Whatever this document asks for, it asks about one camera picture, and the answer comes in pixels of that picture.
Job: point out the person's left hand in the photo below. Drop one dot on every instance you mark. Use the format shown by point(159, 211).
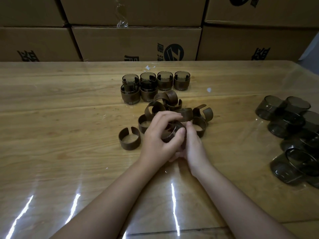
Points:
point(154, 146)

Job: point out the person's right hand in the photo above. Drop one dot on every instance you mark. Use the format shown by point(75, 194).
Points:
point(197, 156)

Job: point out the smoky tinted glass cup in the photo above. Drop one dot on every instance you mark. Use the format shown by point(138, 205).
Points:
point(165, 74)
point(182, 74)
point(174, 129)
point(148, 75)
point(130, 77)
point(148, 85)
point(130, 88)

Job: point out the pile of brown sleeve rings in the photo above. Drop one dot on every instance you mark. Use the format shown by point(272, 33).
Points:
point(172, 95)

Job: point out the cluster of smoky glass cups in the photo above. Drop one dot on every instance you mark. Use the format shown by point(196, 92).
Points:
point(286, 121)

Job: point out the person's right forearm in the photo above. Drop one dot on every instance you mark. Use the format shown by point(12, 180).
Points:
point(244, 209)

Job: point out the person's left forearm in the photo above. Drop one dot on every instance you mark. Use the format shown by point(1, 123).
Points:
point(107, 209)

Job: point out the white paper scrap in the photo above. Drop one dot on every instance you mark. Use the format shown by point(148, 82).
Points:
point(147, 67)

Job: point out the stack of brown cardboard boxes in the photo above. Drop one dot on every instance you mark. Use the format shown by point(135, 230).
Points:
point(134, 42)

